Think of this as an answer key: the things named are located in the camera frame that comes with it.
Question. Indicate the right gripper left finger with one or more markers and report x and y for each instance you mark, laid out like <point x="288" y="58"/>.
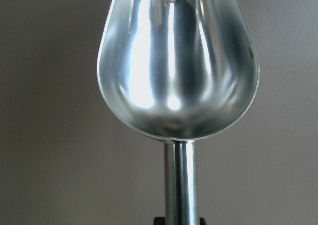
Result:
<point x="159" y="221"/>

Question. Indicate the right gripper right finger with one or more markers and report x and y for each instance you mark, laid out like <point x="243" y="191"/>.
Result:
<point x="202" y="221"/>

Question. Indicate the stainless steel ice scoop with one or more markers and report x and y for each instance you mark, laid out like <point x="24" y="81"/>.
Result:
<point x="177" y="71"/>

